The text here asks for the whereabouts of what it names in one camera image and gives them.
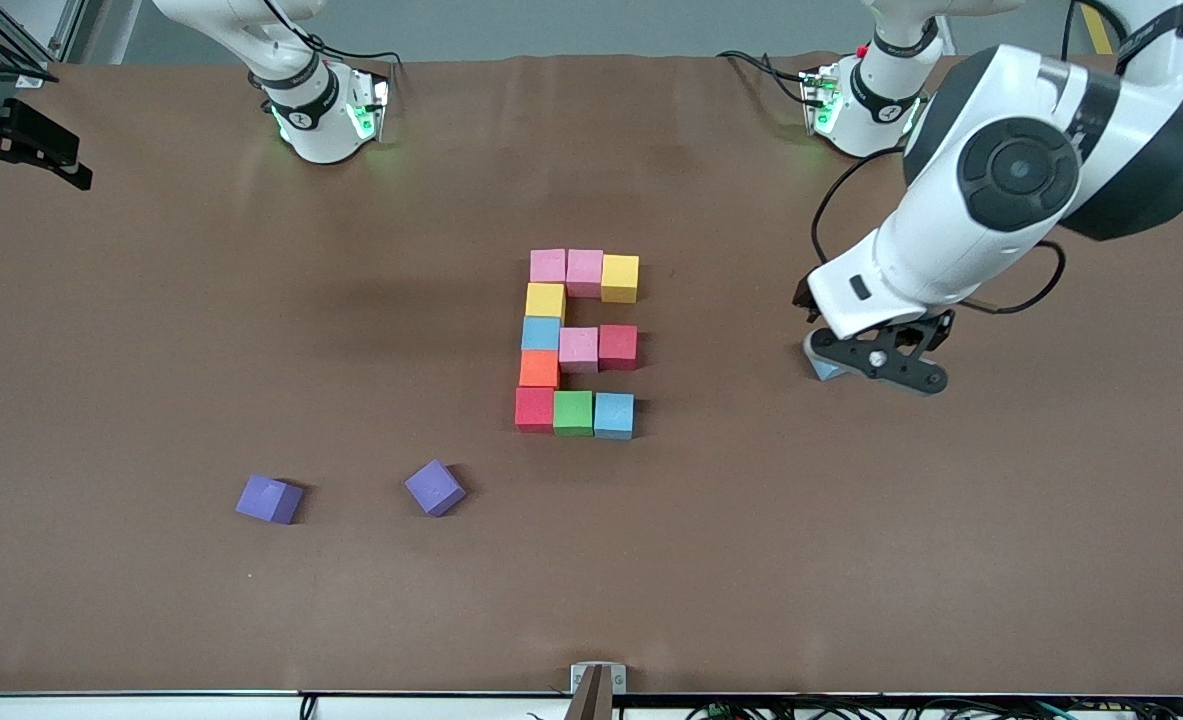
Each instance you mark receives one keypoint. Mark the yellow foam cube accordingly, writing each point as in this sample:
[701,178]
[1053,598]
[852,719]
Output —
[620,278]
[545,301]

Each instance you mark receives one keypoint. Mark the red foam cube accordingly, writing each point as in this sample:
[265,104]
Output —
[618,347]
[533,410]

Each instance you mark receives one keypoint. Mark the pink foam cube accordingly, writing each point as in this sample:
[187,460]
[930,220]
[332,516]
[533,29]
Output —
[585,273]
[548,265]
[579,350]

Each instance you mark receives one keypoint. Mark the blue foam cube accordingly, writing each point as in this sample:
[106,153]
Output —
[826,372]
[614,415]
[541,333]

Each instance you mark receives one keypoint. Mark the green foam cube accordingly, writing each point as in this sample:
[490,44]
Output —
[573,413]

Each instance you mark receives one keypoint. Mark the orange foam cube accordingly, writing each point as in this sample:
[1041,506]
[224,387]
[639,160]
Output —
[539,369]

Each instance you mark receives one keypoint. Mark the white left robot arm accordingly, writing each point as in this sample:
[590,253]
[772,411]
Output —
[1011,170]

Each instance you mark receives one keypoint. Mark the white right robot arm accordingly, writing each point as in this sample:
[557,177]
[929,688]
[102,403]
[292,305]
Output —
[316,130]

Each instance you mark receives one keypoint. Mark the brown table mat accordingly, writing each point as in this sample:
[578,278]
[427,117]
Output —
[591,560]

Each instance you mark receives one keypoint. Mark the purple foam cube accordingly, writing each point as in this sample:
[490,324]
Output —
[435,487]
[268,498]

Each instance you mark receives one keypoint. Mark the grey metal camera bracket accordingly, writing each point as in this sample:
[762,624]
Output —
[598,690]

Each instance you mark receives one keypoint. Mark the white table edge rail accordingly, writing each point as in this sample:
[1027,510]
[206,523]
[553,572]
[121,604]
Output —
[151,708]

